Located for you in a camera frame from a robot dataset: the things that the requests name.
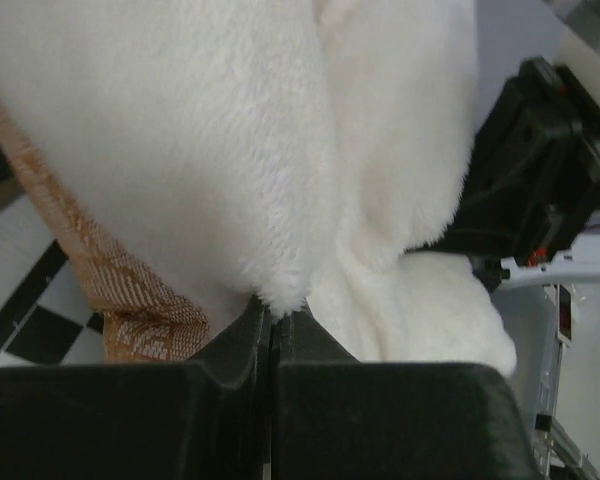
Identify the black white chessboard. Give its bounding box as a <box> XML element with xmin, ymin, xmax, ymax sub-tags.
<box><xmin>0</xmin><ymin>151</ymin><xmax>104</xmax><ymax>367</ymax></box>

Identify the beige fabric pet tent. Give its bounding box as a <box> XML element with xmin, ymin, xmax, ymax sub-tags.
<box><xmin>0</xmin><ymin>105</ymin><xmax>211</xmax><ymax>363</ymax></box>

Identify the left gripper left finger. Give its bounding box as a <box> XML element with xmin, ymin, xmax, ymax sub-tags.
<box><xmin>0</xmin><ymin>301</ymin><xmax>271</xmax><ymax>479</ymax></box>

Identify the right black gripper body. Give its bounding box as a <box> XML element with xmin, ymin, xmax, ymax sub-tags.
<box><xmin>429</xmin><ymin>57</ymin><xmax>600</xmax><ymax>266</ymax></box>

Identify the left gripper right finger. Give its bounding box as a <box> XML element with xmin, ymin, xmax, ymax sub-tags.
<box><xmin>272</xmin><ymin>312</ymin><xmax>539</xmax><ymax>479</ymax></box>

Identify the white fluffy cushion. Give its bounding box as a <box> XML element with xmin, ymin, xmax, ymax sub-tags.
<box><xmin>0</xmin><ymin>1</ymin><xmax>516</xmax><ymax>376</ymax></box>

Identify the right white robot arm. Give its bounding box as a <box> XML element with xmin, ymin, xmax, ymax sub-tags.
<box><xmin>430</xmin><ymin>57</ymin><xmax>600</xmax><ymax>291</ymax></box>

